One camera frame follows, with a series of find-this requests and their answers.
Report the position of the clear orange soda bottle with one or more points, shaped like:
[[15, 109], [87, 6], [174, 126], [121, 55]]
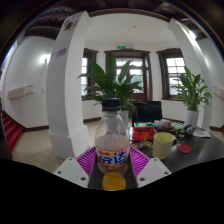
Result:
[[112, 156]]

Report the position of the black chair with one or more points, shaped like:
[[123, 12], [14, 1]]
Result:
[[146, 113]]

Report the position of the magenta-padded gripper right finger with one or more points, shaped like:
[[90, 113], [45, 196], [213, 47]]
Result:
[[155, 171]]

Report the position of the flat round red coaster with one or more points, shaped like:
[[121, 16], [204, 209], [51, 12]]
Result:
[[184, 148]]

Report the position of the printed magazine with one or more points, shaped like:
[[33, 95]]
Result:
[[201, 133]]

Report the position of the dark wooden framed window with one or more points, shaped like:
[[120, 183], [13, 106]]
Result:
[[85, 76], [175, 71]]

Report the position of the purple pillar sign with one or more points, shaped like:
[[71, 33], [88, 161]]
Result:
[[59, 53]]

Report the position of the green box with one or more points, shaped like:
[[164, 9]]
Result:
[[143, 124]]

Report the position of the potted plant in white pot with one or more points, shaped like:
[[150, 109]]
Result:
[[110, 83], [191, 118]]

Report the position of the brown tray of small cups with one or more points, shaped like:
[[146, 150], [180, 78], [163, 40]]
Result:
[[162, 124]]

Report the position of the red carpeted staircase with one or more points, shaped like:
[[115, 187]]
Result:
[[11, 130]]

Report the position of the red box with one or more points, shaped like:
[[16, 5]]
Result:
[[143, 133]]

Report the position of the pale yellow plastic mug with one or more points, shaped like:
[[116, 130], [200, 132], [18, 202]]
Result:
[[163, 145]]

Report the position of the dark wooden glazed double door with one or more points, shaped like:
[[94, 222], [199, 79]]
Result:
[[136, 71]]

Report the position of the green book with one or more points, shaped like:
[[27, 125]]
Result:
[[177, 126]]

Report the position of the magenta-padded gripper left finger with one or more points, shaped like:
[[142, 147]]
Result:
[[70, 171]]

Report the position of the green exit sign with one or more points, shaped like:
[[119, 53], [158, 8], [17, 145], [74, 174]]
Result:
[[121, 47]]

